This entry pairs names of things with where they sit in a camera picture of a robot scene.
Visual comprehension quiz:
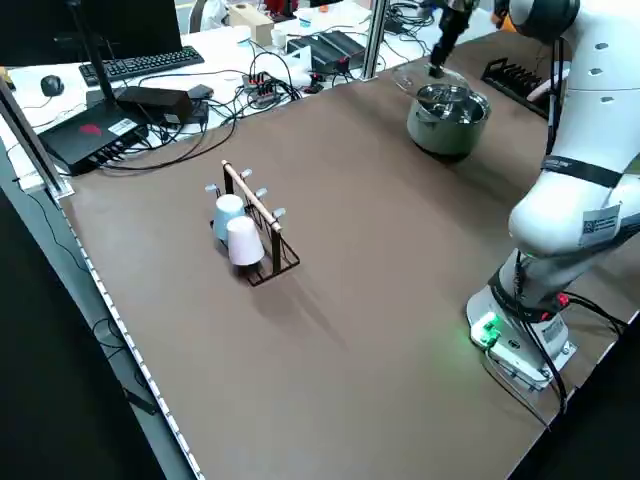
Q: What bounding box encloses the white desk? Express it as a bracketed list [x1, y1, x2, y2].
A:
[0, 0, 446, 194]

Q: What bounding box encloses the glass pot lid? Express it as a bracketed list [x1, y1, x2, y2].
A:
[391, 62, 471, 109]

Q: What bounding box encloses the pale pink cup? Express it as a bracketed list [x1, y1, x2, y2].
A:
[225, 215, 265, 267]

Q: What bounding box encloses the black box with red logo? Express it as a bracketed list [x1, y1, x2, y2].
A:
[38, 102, 151, 176]

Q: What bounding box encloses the grey steel cooking pot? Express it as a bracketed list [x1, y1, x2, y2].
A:
[405, 83, 492, 157]

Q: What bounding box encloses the black power brick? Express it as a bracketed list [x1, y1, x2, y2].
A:
[117, 85, 194, 122]

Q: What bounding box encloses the upright aluminium profile post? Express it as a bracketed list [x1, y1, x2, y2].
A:
[362, 0, 390, 81]

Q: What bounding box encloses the brown cardboard box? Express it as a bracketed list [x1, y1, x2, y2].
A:
[227, 3, 275, 45]

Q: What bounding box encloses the light blue cup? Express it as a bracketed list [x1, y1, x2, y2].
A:
[212, 194, 248, 246]

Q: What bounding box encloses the black ribbed metal box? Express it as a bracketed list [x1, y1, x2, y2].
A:
[287, 37, 334, 70]
[319, 30, 369, 64]

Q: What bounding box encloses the pale pink round plate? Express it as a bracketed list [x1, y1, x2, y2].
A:
[529, 79, 556, 102]

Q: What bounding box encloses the black slotted dish rack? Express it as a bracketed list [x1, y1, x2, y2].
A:
[480, 58, 551, 119]

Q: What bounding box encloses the aluminium profile bar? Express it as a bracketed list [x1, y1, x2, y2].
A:
[0, 77, 75, 199]

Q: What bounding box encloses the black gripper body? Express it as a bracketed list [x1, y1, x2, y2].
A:
[438, 0, 476, 49]

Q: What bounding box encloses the black keyboard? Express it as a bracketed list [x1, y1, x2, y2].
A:
[78, 45, 206, 85]

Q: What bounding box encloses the black cable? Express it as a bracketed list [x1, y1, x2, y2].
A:
[545, 38, 572, 157]
[102, 117, 239, 174]
[480, 293, 629, 432]

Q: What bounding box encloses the black computer monitor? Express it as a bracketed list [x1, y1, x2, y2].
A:
[0, 0, 182, 111]

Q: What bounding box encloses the black wire cup rack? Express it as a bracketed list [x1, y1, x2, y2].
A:
[204, 159, 301, 289]

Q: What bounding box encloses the grey hub with red switches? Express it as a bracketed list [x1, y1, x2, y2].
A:
[242, 71, 281, 104]

